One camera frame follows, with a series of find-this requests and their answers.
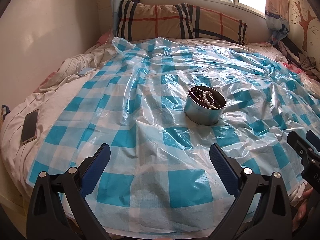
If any patterned curtain right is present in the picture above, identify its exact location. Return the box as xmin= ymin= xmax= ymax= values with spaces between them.
xmin=265 ymin=0 xmax=290 ymax=45

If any plaid pillow left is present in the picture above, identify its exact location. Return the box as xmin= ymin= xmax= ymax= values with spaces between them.
xmin=115 ymin=0 xmax=195 ymax=42

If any brown tree wall sticker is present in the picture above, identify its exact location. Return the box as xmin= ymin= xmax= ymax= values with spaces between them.
xmin=291 ymin=0 xmax=319 ymax=52

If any smartphone on bed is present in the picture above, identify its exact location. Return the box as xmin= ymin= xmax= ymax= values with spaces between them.
xmin=21 ymin=109 xmax=39 ymax=146

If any white quilt bedding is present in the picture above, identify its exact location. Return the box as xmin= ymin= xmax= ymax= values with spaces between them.
xmin=0 ymin=28 xmax=320 ymax=238

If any round metal tin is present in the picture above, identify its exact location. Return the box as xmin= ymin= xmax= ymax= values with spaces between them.
xmin=184 ymin=86 xmax=227 ymax=126

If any brown and white bead bracelet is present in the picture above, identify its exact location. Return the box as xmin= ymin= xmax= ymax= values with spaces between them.
xmin=191 ymin=87 xmax=223 ymax=110

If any plaid pillow right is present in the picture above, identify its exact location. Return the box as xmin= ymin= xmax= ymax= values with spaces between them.
xmin=178 ymin=3 xmax=248 ymax=45

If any person's right hand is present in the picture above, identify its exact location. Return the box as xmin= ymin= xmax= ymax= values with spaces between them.
xmin=292 ymin=188 xmax=313 ymax=231

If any blue white checkered plastic sheet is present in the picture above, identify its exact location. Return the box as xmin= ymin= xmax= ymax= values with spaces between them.
xmin=26 ymin=36 xmax=320 ymax=235

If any plaid pillow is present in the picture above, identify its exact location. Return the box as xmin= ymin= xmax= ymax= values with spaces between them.
xmin=115 ymin=0 xmax=195 ymax=42
xmin=178 ymin=3 xmax=248 ymax=45

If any pile of dark clothes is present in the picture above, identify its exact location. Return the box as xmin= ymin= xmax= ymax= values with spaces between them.
xmin=275 ymin=37 xmax=319 ymax=82

